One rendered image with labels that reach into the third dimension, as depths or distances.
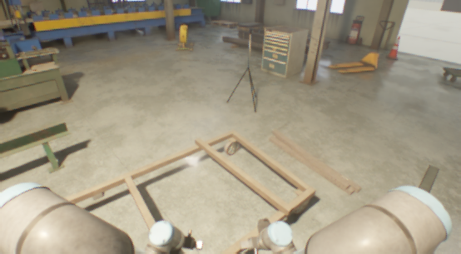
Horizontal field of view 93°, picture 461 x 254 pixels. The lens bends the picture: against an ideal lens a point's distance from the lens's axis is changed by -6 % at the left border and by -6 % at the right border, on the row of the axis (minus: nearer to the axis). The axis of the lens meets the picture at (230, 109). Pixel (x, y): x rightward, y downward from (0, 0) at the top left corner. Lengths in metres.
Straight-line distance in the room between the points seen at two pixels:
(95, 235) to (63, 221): 0.05
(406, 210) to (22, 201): 0.66
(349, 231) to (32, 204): 0.54
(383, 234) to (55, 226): 0.52
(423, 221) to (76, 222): 0.58
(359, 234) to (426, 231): 0.12
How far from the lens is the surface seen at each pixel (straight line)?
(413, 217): 0.52
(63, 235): 0.47
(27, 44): 8.42
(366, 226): 0.47
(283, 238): 1.00
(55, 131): 3.16
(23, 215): 0.52
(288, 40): 5.32
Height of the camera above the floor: 1.89
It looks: 29 degrees down
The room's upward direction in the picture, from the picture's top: 2 degrees clockwise
